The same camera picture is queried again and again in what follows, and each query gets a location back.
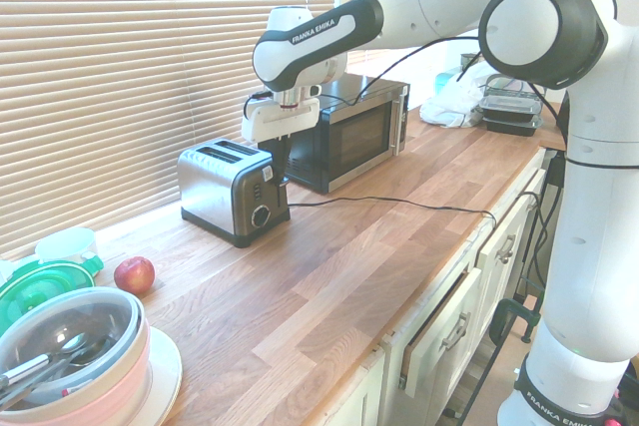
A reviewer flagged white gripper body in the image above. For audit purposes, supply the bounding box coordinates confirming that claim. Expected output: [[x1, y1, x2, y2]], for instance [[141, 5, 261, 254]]
[[240, 96, 321, 144]]

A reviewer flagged stainless steel two-slot toaster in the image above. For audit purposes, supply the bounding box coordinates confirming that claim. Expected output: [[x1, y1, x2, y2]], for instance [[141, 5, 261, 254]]
[[177, 138, 293, 249]]

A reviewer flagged black microwave oven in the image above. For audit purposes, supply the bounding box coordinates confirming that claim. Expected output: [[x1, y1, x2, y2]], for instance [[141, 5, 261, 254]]
[[257, 72, 412, 196]]

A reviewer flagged wide beige window blind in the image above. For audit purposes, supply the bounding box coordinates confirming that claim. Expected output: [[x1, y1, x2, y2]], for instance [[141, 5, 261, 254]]
[[0, 0, 337, 262]]

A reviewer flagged white plastic bag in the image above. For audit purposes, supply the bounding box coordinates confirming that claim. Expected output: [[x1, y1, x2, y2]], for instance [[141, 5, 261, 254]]
[[419, 61, 501, 130]]

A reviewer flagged red apple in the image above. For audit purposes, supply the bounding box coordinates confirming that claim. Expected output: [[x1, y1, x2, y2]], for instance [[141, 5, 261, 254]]
[[113, 255, 156, 296]]

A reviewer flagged black food container clear lid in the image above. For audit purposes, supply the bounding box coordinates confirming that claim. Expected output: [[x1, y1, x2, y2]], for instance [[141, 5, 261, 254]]
[[482, 115, 545, 138], [477, 92, 544, 121]]

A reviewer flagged white and green cup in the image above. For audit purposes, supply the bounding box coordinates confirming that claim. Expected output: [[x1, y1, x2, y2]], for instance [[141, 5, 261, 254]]
[[34, 226, 98, 264]]

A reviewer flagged white plate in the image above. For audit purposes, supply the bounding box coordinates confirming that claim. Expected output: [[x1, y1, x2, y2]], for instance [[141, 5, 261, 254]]
[[0, 324, 184, 426]]

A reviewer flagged black and steel dishwasher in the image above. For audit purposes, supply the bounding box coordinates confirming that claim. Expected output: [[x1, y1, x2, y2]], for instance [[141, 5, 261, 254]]
[[543, 149, 568, 230]]

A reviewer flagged green plastic container lid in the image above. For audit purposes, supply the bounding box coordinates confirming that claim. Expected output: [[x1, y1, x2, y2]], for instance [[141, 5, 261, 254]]
[[0, 251, 105, 332]]

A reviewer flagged green clamp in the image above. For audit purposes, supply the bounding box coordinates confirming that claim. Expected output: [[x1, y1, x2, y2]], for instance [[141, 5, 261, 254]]
[[490, 293, 543, 346]]

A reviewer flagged black toaster power cord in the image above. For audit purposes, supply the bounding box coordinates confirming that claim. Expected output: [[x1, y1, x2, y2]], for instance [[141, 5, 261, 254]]
[[287, 195, 498, 235]]

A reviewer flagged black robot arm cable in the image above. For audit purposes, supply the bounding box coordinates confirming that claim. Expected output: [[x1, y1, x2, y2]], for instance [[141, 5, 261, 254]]
[[319, 35, 483, 108]]

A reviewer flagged white drawer front metal handle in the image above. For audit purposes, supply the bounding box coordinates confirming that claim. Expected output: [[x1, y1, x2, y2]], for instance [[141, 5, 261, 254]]
[[400, 265, 484, 398]]

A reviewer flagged white cabinet door metal handle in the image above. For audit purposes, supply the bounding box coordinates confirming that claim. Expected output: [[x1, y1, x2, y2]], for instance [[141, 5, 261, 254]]
[[475, 169, 548, 345]]

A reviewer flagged metal utensil with silver handle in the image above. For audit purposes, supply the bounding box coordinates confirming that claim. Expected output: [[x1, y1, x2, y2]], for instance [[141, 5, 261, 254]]
[[0, 333, 119, 397]]

